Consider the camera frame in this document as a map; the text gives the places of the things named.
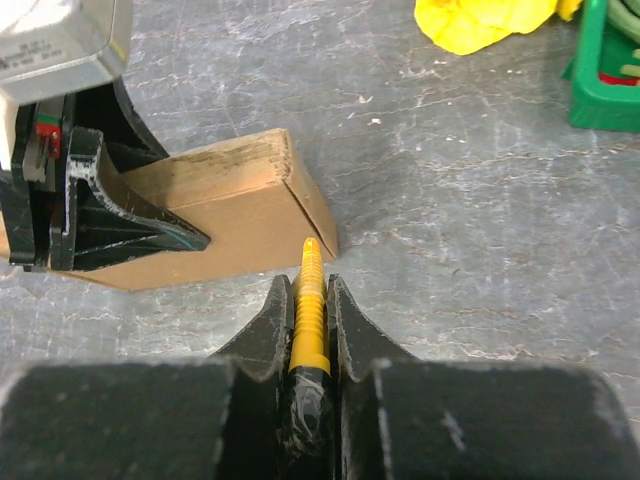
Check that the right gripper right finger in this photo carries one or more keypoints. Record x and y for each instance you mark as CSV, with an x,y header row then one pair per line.
x,y
406,418

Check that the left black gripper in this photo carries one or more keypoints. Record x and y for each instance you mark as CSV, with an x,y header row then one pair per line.
x,y
99,220

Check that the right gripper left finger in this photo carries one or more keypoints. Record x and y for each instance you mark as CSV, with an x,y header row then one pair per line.
x,y
193,418

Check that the yellow utility knife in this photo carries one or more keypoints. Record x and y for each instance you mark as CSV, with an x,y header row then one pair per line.
x,y
307,415

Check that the brown cardboard express box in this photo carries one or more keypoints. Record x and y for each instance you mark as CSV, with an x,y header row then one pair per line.
x,y
252,195

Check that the yellow napa cabbage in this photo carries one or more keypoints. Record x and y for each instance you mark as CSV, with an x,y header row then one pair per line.
x,y
464,27

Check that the green plastic tray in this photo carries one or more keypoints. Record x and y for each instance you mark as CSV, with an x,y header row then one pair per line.
x,y
603,75

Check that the green long beans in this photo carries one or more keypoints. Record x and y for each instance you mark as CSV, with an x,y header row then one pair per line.
x,y
624,16

